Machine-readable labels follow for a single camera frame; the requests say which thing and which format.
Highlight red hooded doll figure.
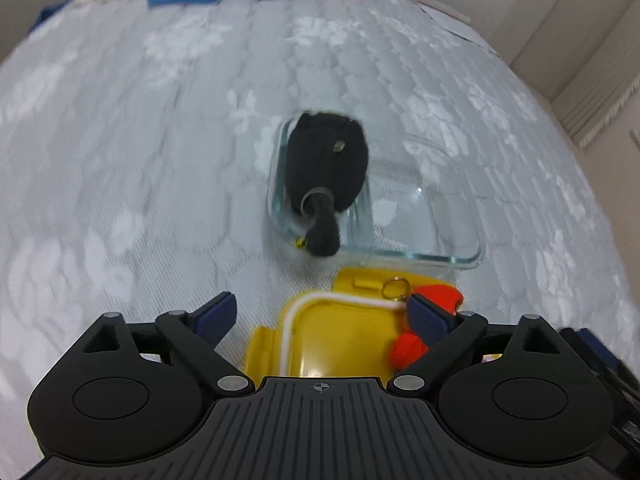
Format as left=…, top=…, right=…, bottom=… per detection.
left=390, top=284, right=464, bottom=372

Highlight yellow plastic container lid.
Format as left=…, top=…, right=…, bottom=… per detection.
left=243, top=265, right=452, bottom=386

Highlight black plush cat keychain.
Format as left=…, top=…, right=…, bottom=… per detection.
left=284, top=112, right=369, bottom=257

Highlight pink green toy box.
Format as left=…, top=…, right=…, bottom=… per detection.
left=482, top=353, right=502, bottom=363

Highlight clear glass divided container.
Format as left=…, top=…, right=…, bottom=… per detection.
left=266, top=114, right=485, bottom=271

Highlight white paper sheets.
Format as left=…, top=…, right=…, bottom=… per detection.
left=416, top=0, right=498, bottom=55

